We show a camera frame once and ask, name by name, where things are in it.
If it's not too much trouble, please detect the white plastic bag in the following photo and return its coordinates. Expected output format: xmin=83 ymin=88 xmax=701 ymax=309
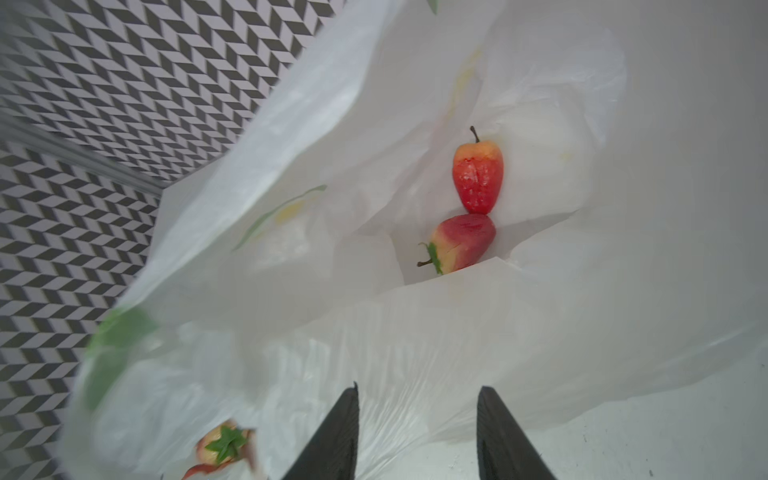
xmin=58 ymin=1 xmax=767 ymax=479

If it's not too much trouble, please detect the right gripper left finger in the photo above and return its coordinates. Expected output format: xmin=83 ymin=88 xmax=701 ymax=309
xmin=283 ymin=382 xmax=360 ymax=480

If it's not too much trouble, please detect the red strawberry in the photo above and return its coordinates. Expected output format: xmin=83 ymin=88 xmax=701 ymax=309
xmin=452 ymin=126 xmax=504 ymax=215
xmin=417 ymin=214 xmax=496 ymax=275

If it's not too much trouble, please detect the red orange fruit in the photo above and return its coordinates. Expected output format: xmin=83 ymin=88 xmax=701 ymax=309
xmin=183 ymin=420 xmax=257 ymax=479

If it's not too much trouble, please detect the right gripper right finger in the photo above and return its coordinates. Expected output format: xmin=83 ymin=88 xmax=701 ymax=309
xmin=476 ymin=386 xmax=556 ymax=480

